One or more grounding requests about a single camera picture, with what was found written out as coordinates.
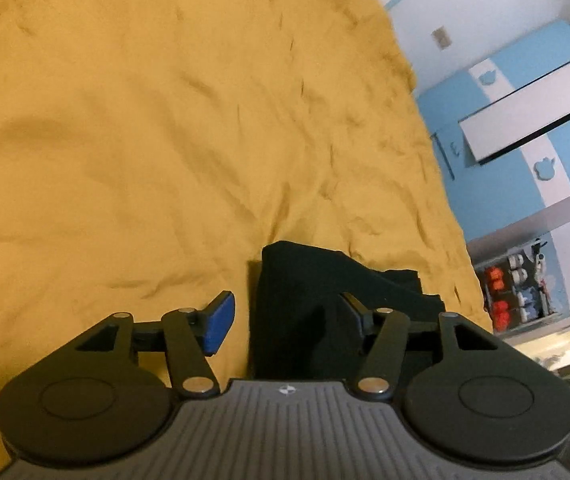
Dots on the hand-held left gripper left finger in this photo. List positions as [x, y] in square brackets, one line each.
[220, 320]

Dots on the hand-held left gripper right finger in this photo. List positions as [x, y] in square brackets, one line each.
[361, 314]

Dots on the black pants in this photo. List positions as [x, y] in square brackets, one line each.
[295, 300]

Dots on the orange toy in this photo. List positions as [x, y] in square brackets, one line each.
[502, 314]
[495, 279]

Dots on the white jar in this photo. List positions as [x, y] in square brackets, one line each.
[520, 276]
[516, 261]

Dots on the blue white toy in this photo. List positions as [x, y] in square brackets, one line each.
[528, 302]

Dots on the yellow blanket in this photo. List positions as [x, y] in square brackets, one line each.
[115, 135]

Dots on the blue white wardrobe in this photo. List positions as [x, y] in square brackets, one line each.
[515, 60]

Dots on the beige wall outlet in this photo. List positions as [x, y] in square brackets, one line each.
[441, 37]

